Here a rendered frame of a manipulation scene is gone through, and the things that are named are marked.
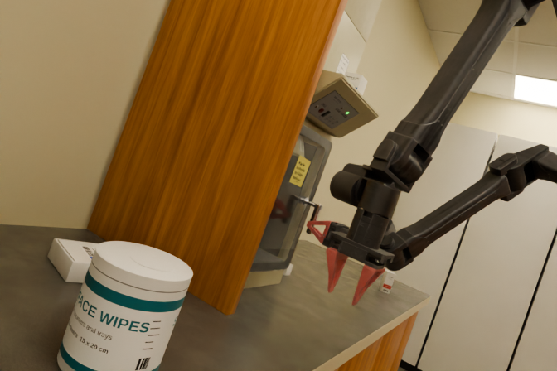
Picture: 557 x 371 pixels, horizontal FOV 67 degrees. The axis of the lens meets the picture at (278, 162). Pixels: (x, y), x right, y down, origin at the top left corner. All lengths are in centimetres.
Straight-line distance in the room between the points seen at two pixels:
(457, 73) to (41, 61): 85
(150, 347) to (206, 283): 39
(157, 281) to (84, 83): 70
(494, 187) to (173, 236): 80
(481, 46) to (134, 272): 64
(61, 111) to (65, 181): 18
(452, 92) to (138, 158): 75
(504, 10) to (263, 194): 55
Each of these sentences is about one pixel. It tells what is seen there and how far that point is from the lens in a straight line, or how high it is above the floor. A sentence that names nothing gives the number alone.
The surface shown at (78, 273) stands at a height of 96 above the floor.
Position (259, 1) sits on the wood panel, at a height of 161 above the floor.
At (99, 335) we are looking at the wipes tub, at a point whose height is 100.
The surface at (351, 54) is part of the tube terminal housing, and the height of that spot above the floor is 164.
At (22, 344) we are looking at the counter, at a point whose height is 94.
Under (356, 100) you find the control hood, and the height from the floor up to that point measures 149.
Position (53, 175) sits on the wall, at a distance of 116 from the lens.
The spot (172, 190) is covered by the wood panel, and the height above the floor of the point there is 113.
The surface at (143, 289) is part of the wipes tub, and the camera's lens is 55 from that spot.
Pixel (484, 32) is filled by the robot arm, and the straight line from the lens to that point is 82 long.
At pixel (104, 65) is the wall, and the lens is 116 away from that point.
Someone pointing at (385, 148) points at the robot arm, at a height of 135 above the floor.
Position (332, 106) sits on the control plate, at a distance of 106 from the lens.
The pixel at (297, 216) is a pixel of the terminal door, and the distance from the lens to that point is 121.
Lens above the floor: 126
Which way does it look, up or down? 1 degrees up
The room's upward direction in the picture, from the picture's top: 20 degrees clockwise
